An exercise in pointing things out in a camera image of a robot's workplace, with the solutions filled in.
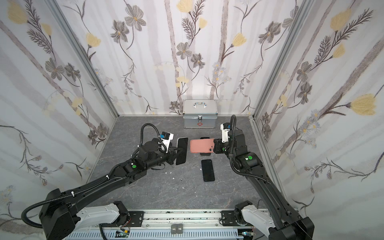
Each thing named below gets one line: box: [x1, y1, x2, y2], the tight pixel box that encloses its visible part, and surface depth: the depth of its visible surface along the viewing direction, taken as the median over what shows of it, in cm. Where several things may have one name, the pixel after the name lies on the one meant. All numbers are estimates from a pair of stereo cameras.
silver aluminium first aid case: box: [182, 99, 218, 129], surface depth 109 cm
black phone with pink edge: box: [175, 137, 189, 165], surface depth 75 cm
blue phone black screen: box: [201, 159, 215, 182], surface depth 93 cm
